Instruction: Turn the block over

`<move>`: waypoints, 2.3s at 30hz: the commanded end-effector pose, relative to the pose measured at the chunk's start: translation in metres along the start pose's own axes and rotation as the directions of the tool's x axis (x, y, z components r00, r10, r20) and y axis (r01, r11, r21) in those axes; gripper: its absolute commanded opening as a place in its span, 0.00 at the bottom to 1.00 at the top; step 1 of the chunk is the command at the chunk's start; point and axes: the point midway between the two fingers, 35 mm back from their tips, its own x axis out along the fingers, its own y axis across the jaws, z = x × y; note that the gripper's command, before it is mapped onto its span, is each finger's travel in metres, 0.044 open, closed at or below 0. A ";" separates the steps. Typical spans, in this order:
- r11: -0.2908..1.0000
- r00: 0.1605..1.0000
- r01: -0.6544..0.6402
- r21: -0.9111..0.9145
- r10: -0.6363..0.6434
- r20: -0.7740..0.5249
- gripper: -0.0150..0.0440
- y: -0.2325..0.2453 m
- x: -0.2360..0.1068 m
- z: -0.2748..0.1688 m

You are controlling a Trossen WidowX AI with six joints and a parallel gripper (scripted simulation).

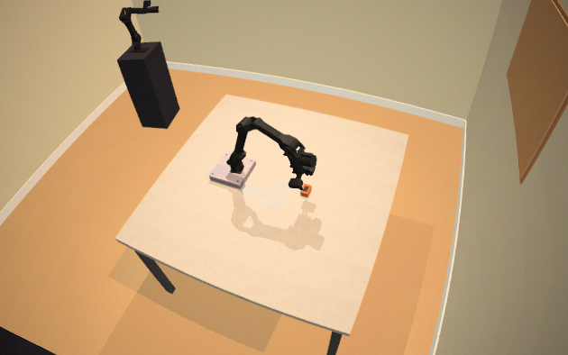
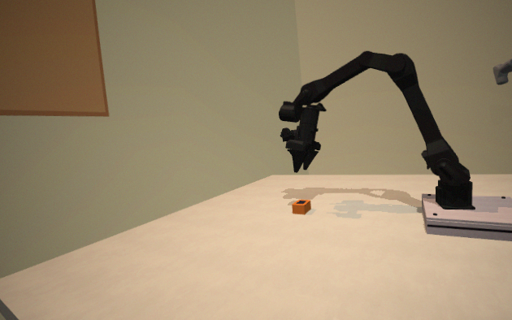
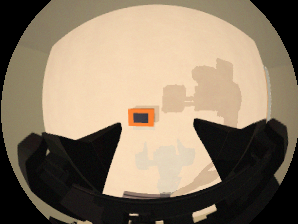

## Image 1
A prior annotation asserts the orange block with dark square face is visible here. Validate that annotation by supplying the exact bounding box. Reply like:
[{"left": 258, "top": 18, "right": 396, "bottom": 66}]
[{"left": 300, "top": 184, "right": 312, "bottom": 197}]

